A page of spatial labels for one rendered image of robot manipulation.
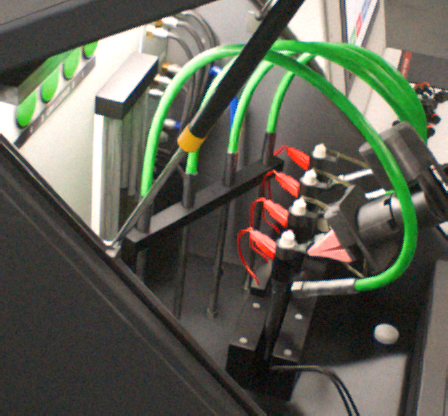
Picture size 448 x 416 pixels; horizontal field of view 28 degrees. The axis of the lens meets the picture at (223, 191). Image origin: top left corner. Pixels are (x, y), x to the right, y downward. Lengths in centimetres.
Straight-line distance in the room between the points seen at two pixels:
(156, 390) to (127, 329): 8
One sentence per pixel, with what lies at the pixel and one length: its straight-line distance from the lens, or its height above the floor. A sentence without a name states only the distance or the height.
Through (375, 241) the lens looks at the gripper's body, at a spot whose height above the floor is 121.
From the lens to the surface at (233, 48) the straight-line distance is 104.
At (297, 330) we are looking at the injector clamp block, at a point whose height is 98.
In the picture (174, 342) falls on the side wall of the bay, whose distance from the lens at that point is 91.
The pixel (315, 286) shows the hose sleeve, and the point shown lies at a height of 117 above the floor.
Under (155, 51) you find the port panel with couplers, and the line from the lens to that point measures 142.
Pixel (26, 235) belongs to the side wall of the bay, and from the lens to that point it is 88.
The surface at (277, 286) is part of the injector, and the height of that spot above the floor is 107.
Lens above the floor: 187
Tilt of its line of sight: 34 degrees down
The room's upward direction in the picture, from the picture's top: 7 degrees clockwise
